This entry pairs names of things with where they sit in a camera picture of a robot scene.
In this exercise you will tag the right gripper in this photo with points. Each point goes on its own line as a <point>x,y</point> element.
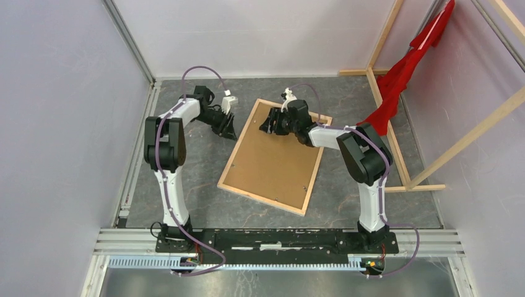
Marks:
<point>279,114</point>

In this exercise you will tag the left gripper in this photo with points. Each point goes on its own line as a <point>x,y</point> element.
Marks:
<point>229,132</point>

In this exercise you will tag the white wooden picture frame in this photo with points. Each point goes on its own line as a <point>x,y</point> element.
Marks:
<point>225,180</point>

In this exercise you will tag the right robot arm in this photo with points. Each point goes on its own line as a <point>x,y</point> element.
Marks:
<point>365,155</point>

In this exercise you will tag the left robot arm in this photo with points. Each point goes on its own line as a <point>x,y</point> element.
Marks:
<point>165,150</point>

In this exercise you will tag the wooden beam rack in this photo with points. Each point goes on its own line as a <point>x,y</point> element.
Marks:
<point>416,184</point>

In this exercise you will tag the red cloth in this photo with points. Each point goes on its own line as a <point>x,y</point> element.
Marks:
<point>396,79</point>

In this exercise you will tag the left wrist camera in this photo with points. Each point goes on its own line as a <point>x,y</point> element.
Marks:
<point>227,103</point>

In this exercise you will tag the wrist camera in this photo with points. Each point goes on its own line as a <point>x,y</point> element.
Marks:
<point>288,97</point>
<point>227,103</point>

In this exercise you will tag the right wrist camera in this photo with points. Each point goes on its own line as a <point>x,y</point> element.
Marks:
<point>288,97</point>

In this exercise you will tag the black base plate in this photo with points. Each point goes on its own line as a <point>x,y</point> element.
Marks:
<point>276,246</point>

